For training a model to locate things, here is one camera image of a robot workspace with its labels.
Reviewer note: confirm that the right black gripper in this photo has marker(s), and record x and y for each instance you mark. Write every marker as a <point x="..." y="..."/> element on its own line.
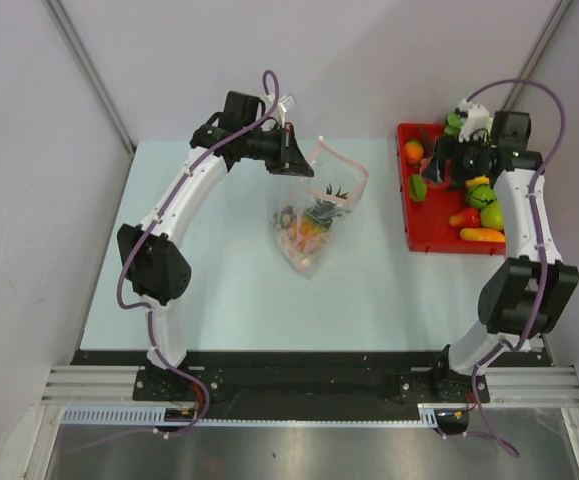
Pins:
<point x="449" y="148"/>

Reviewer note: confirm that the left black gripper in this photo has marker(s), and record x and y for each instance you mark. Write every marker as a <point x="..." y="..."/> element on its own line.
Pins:
<point x="288" y="159"/>

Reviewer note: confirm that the green starfruit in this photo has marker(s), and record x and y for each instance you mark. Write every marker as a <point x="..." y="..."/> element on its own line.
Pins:
<point x="417" y="188"/>

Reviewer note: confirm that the clear zip top bag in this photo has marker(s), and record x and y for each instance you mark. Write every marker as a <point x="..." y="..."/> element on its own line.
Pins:
<point x="336" y="178"/>

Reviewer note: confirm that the toy pineapple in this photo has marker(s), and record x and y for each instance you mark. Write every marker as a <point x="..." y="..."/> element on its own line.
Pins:
<point x="319" y="218"/>

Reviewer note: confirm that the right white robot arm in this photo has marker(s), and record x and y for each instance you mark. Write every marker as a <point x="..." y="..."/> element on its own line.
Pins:
<point x="527" y="295"/>

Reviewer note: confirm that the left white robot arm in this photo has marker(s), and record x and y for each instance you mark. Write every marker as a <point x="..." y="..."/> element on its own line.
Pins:
<point x="150" y="250"/>

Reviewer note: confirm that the orange fruit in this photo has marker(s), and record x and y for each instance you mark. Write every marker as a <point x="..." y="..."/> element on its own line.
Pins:
<point x="414" y="151"/>

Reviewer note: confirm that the red plastic tray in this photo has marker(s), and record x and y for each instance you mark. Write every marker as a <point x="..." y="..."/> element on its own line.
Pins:
<point x="426" y="223"/>

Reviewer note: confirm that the green striped watermelon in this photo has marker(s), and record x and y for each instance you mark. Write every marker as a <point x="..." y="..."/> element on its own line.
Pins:
<point x="480" y="196"/>

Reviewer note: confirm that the green white cabbage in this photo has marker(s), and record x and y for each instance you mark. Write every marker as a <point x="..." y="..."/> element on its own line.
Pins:
<point x="454" y="121"/>

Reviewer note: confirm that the red mango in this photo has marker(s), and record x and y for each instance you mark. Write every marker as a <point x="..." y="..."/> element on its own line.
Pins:
<point x="466" y="218"/>

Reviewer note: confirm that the orange carrot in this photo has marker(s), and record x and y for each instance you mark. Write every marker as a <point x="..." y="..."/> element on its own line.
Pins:
<point x="482" y="235"/>

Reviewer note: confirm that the green pear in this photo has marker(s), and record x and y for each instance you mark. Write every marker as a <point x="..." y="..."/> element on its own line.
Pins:
<point x="491" y="217"/>

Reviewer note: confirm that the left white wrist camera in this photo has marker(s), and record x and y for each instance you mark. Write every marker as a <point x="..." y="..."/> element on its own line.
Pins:
<point x="279" y="107"/>

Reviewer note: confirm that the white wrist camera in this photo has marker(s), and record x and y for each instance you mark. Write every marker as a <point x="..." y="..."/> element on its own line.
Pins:
<point x="476" y="121"/>
<point x="279" y="107"/>

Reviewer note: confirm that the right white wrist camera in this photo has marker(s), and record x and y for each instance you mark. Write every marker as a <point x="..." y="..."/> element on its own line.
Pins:
<point x="476" y="121"/>

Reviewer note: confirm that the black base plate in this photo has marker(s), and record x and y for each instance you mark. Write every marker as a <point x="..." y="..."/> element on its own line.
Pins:
<point x="407" y="376"/>

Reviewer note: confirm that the aluminium rail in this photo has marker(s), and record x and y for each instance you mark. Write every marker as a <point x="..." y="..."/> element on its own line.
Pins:
<point x="506" y="387"/>

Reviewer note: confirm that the white cable duct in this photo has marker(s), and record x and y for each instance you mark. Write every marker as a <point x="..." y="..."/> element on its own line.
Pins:
<point x="145" y="416"/>

